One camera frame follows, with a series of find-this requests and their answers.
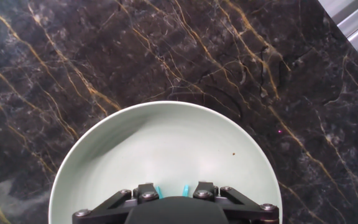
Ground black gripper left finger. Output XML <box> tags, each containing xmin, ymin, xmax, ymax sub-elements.
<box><xmin>71</xmin><ymin>182</ymin><xmax>164</xmax><ymax>224</ymax></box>

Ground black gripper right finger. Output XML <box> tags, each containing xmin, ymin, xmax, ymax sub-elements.
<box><xmin>193</xmin><ymin>181</ymin><xmax>280</xmax><ymax>224</ymax></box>

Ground dark marble pattern mat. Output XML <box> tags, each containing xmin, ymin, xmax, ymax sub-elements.
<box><xmin>0</xmin><ymin>0</ymin><xmax>358</xmax><ymax>224</ymax></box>

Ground pale green round plate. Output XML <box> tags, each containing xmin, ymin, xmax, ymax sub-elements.
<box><xmin>48</xmin><ymin>100</ymin><xmax>283</xmax><ymax>224</ymax></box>

